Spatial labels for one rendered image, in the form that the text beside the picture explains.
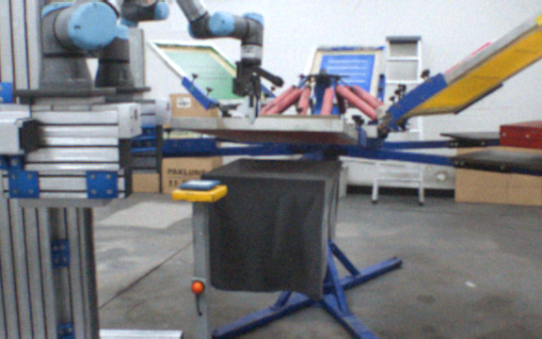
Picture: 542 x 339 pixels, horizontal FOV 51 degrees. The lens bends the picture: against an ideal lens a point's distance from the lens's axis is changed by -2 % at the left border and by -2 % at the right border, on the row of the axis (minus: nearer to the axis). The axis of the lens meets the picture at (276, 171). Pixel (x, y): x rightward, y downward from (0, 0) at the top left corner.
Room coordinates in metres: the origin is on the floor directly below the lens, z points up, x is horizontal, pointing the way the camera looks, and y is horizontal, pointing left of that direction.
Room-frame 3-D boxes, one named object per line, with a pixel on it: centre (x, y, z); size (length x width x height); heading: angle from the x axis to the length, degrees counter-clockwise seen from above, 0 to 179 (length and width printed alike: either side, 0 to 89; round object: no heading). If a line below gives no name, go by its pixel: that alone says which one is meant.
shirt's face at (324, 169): (2.20, 0.00, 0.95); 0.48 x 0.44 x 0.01; 166
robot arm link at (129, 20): (2.42, 0.59, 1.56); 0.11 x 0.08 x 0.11; 66
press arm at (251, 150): (3.10, 0.33, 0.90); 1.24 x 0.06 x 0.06; 106
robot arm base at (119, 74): (2.13, 0.59, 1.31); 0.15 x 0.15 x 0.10
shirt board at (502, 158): (2.82, -0.75, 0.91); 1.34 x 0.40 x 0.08; 46
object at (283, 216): (1.97, 0.05, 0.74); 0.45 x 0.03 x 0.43; 76
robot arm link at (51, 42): (1.63, 0.59, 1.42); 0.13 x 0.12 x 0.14; 44
